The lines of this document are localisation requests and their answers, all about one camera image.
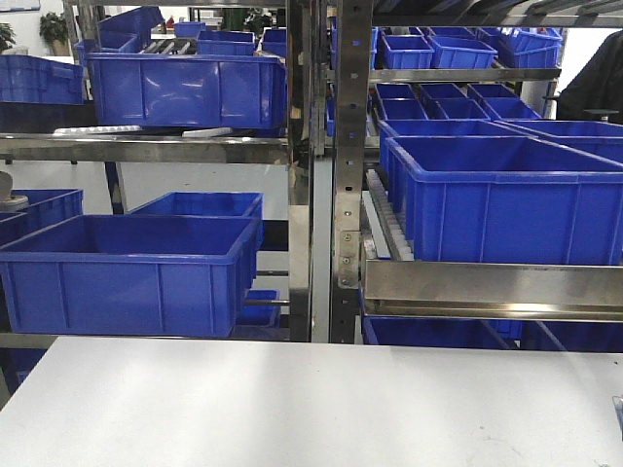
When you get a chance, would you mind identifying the blue bin behind lower left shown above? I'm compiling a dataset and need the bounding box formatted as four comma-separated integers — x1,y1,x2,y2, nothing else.
128,192,264,249

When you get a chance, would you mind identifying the white roller track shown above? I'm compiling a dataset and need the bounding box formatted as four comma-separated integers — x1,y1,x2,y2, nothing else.
366,169,415,262

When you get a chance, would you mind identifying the blue bin behind right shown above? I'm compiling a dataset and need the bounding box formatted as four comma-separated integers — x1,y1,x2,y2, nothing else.
379,120,527,146

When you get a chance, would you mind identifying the large blue bin right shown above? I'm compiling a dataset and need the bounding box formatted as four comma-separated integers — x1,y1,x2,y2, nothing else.
385,136,622,266

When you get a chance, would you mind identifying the large blue bin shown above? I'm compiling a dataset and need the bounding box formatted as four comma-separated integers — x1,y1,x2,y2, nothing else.
87,53,287,129
385,136,622,266
1,215,263,337

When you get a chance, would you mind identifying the large blue bin lower left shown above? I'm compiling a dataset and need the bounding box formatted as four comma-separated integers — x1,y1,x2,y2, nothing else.
1,215,263,337

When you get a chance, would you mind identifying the large blue bin upper left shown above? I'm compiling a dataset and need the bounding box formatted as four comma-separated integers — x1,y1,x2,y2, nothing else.
87,53,287,129

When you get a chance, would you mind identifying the blue bin bottom right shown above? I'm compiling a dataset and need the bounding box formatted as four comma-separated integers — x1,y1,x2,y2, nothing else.
362,314,512,349

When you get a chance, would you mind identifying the small blue bin top shelf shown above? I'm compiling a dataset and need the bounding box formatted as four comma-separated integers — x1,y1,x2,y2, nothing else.
382,35,434,69

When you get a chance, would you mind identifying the small blue bin top right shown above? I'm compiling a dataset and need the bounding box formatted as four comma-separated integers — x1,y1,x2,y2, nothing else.
427,36,497,69

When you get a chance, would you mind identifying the steel shelf beam left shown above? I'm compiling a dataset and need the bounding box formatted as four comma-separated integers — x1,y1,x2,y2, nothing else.
1,133,289,164

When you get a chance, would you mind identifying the blue bin far left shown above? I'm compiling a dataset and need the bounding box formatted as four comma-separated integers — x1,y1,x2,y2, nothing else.
1,188,84,244

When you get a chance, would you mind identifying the blue bin far right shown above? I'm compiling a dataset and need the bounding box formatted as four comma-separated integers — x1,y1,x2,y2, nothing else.
497,120,623,162

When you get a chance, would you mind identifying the person in black jacket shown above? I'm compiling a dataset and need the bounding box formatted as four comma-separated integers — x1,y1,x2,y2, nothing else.
556,31,622,125

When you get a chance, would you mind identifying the blue crate upper far left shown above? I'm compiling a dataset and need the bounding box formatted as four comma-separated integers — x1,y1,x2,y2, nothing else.
1,54,84,104

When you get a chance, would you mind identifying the potted plant background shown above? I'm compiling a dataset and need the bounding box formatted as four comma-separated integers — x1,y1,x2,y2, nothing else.
39,12,70,56

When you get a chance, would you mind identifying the steel shelf front rail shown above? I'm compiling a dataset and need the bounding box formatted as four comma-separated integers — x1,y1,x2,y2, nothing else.
362,260,622,322

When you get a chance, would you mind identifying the steel rack upright post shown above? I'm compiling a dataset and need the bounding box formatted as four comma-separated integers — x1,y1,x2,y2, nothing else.
329,1,374,343

